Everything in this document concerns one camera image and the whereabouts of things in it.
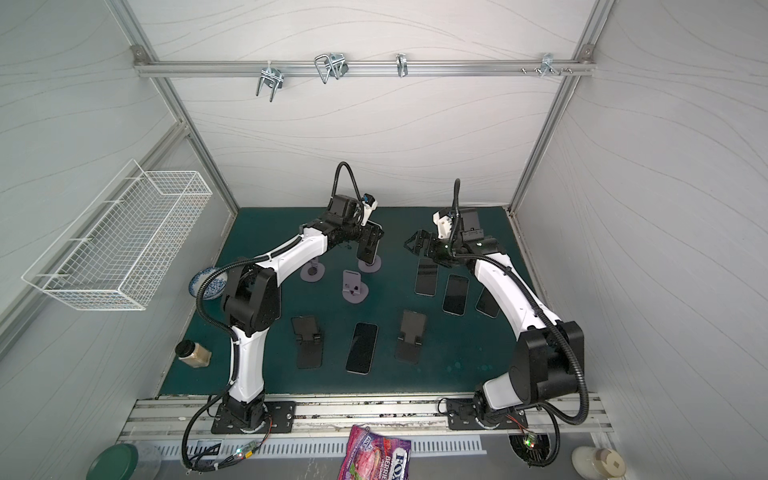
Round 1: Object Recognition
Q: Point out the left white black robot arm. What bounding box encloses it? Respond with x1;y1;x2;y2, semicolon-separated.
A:
196;161;383;431

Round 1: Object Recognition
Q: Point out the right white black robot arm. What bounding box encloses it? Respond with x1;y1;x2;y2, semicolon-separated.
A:
404;180;590;468

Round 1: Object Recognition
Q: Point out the back centre round stand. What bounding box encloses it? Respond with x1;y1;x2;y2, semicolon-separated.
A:
358;256;382;274

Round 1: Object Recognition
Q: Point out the round stand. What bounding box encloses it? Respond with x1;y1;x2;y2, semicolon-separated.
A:
342;270;369;304
300;258;325;283
358;256;382;274

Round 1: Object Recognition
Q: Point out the back left round stand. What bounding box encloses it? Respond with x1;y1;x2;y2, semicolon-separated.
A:
300;258;325;283

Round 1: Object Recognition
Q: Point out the middle round stand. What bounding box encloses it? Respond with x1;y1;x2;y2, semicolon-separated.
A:
342;270;369;304

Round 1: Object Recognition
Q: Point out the front right folding stand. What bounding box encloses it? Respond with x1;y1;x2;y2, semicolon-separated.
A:
395;310;427;364

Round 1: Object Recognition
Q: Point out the folding stand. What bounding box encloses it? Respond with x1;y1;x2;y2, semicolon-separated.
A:
395;310;427;364
291;316;324;370

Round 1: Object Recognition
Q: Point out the front left folding stand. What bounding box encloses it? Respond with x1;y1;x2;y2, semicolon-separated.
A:
291;316;324;370

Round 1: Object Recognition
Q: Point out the blue white ceramic bowl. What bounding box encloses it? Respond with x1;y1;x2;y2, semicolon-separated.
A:
188;267;228;300

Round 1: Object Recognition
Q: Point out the centre metal U-bolt clamp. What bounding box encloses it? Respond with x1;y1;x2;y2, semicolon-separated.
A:
314;53;349;84

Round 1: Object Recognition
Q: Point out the metal u-bolt clamp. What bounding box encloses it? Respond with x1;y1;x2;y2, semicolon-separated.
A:
314;53;349;84
255;61;284;102

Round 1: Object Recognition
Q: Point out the left metal U-bolt clamp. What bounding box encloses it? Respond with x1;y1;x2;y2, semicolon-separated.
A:
255;61;284;102

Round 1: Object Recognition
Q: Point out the black capped glass bottle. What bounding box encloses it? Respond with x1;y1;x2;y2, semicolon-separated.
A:
174;339;212;368

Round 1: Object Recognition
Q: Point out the pink snack bag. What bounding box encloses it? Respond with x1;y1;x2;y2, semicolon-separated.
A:
337;425;412;480

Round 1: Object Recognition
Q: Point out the aluminium cross bar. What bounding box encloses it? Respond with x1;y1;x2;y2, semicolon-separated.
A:
134;57;597;79

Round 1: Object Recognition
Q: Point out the white vent grille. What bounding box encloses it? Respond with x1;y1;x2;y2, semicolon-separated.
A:
145;434;487;461

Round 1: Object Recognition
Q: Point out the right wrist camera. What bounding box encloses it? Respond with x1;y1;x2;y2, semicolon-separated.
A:
432;209;460;243

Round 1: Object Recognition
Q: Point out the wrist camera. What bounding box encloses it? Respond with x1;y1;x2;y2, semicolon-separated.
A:
360;193;378;227
432;209;460;243

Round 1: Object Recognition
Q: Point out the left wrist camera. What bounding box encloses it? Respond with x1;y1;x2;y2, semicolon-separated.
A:
360;193;378;227

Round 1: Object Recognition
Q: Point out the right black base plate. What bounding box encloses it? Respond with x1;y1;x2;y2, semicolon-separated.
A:
437;397;528;432

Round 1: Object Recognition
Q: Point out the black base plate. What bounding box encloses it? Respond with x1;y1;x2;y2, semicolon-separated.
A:
437;397;528;432
211;401;296;434

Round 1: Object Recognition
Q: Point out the small metal bracket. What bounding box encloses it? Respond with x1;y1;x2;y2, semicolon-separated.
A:
395;53;408;78

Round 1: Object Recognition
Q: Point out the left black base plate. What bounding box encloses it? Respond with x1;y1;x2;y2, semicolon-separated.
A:
211;401;296;434

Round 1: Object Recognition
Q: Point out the white wire basket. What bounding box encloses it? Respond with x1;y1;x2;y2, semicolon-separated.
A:
21;160;212;311

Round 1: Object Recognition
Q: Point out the right metal bolt bracket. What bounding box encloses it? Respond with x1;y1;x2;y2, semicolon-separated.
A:
520;53;573;77

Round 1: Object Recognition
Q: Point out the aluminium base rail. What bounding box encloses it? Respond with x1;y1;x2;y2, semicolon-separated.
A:
119;392;613;442

